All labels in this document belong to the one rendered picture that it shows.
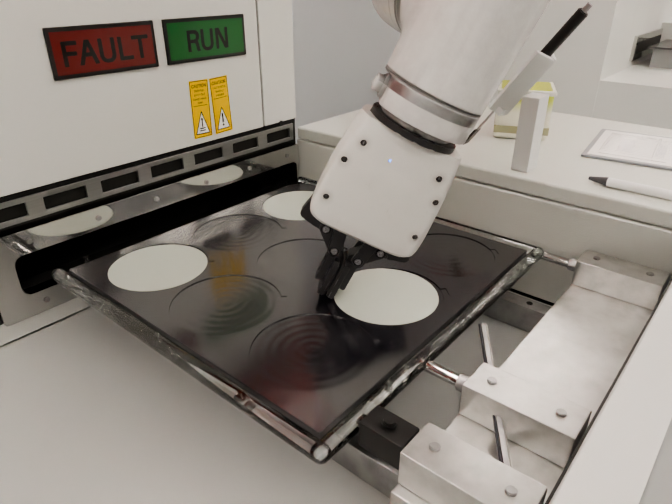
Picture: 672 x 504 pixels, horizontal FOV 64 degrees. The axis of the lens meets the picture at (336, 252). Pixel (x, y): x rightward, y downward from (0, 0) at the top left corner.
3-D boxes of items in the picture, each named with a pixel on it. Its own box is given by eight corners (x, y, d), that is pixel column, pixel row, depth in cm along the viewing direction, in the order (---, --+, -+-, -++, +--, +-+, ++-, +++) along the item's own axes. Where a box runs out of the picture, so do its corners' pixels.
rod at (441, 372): (415, 373, 43) (416, 360, 42) (424, 365, 44) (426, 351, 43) (467, 400, 40) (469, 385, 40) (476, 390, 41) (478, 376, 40)
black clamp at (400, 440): (357, 445, 37) (358, 417, 36) (376, 426, 38) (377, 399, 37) (400, 472, 35) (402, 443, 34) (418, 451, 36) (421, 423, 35)
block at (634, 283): (570, 284, 56) (576, 259, 55) (581, 271, 59) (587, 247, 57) (654, 311, 52) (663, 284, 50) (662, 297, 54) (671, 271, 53)
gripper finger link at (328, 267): (321, 224, 46) (292, 283, 49) (355, 239, 47) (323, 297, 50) (325, 209, 49) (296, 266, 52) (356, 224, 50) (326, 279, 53)
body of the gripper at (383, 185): (362, 95, 39) (301, 221, 44) (484, 156, 40) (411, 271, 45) (364, 77, 46) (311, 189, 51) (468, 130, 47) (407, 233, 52)
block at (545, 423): (457, 413, 40) (462, 382, 39) (479, 389, 42) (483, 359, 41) (566, 470, 35) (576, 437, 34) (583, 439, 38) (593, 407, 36)
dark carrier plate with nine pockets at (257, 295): (69, 274, 55) (68, 269, 55) (299, 184, 79) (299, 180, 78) (319, 440, 36) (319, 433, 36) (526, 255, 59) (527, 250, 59)
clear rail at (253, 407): (50, 281, 55) (47, 269, 55) (64, 275, 56) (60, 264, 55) (321, 473, 34) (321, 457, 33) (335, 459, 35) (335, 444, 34)
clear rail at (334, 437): (305, 461, 35) (305, 446, 34) (533, 254, 60) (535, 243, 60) (321, 473, 34) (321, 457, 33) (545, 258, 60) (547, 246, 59)
